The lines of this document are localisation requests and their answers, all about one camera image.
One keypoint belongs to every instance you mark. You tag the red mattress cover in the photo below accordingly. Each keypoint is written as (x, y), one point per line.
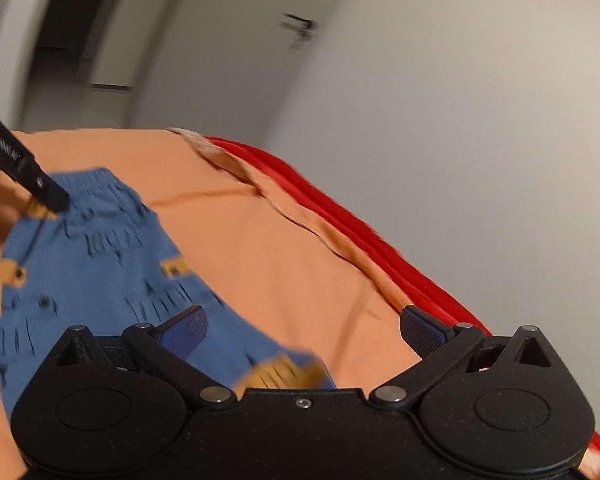
(397, 282)

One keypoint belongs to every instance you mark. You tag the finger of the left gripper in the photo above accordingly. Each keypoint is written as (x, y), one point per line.
(20, 165)

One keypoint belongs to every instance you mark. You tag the black door handle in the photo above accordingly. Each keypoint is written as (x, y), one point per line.
(303, 29)

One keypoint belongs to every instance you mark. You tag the orange bed sheet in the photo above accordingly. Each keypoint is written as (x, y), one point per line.
(283, 281)

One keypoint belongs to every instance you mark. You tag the blue patterned child pants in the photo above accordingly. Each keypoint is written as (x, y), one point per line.
(107, 263)

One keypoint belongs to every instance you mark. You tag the white door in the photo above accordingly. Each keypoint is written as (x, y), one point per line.
(219, 67)

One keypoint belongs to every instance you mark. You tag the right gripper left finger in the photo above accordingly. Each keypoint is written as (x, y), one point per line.
(144, 365)

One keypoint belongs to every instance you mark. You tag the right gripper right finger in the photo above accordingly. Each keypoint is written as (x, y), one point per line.
(460, 364)

